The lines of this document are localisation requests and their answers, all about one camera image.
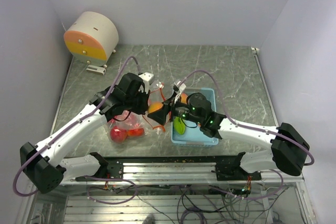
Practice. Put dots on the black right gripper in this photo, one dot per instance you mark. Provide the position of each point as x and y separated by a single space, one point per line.
160 116

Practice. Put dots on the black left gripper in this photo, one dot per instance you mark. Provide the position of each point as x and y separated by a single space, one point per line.
144 107

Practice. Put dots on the orange fruit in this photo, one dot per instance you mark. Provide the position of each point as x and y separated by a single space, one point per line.
155 106

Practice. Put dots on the red apple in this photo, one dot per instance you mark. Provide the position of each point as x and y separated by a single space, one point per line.
135 132
128 123
118 135

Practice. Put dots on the peach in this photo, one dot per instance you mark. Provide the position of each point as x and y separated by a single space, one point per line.
184 98

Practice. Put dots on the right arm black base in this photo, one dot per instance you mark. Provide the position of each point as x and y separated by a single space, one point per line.
228 168

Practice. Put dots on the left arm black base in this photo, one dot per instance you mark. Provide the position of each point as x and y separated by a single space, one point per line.
109 167

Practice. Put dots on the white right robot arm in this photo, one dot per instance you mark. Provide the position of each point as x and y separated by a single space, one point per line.
283 147

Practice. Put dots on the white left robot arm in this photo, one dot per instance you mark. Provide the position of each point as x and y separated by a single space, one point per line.
46 165

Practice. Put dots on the green fruit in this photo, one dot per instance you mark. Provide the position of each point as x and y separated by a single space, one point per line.
179 125

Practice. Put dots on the blue plastic basket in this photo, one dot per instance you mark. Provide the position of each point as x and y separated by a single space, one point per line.
193 136

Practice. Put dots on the round beige drawer box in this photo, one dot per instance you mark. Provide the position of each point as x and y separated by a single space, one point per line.
92 38

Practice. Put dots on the white corner clip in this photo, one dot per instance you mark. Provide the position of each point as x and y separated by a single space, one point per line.
255 50

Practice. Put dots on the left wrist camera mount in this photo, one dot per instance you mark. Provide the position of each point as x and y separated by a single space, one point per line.
147 78

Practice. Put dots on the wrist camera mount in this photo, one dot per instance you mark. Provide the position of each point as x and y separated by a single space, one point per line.
147 78
178 89

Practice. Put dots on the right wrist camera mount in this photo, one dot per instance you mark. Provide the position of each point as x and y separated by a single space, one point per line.
178 89

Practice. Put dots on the small white bracket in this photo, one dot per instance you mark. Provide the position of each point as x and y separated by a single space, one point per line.
96 70

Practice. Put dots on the aluminium rail frame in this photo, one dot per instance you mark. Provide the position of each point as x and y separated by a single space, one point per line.
143 173

